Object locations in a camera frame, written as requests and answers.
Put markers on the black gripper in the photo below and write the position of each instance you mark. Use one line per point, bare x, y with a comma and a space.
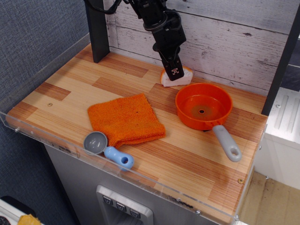
169, 36

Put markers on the left dark grey post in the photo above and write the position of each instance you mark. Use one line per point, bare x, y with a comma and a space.
97, 29

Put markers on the orange knitted cloth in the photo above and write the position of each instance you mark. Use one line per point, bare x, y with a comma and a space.
126, 121

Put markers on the orange toy pan grey handle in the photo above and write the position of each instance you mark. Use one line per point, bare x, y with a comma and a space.
204, 106

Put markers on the white grooved board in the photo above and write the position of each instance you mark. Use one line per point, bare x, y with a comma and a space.
284, 117

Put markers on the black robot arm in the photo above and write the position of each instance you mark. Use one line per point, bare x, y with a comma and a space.
150, 11

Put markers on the right dark grey post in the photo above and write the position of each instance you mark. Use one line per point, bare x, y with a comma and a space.
283, 63

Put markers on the grey scoop blue handle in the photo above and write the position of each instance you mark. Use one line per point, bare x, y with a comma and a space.
96, 143

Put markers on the grey toy fridge cabinet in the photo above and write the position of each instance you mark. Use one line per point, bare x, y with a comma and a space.
80, 181

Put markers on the silver dispenser panel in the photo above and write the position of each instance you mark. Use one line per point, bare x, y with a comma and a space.
120, 210

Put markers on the clear acrylic guard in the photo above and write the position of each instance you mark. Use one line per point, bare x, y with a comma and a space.
188, 166

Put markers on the dark grey post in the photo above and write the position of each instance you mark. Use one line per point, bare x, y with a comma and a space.
283, 63
97, 29

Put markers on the yellow object at corner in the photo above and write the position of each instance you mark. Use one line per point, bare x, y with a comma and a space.
28, 220

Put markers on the toy bread slice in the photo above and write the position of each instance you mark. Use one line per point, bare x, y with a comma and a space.
185, 80

